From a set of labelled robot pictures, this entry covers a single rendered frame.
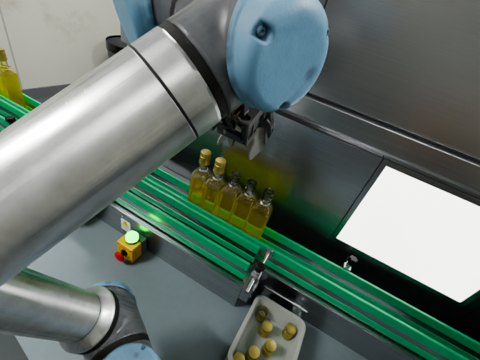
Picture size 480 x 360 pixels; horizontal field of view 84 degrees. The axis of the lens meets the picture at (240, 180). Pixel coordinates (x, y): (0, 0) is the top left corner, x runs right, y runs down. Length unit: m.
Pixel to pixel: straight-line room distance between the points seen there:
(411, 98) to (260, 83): 0.65
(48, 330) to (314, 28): 0.52
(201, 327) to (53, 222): 0.80
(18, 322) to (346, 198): 0.79
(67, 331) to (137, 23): 0.47
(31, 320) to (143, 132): 0.39
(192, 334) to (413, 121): 0.85
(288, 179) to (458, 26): 0.54
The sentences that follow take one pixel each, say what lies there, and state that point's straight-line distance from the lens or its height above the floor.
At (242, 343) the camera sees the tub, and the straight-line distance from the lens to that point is 0.94.
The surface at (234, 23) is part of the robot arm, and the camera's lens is 0.18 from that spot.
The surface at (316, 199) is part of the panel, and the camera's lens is 0.92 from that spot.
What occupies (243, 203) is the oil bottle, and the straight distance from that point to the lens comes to 0.83.
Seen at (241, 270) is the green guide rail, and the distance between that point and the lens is 0.87.
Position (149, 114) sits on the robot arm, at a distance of 0.17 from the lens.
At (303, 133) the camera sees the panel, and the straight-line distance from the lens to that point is 0.83.
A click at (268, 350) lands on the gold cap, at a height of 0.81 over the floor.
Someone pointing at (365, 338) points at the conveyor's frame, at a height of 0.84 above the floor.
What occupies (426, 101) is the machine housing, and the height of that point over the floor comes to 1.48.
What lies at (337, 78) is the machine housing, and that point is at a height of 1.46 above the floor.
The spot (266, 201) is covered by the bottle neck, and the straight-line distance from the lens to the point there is 0.81.
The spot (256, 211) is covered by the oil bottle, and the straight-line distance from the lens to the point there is 0.82.
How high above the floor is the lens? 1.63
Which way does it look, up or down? 37 degrees down
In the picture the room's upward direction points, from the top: 16 degrees clockwise
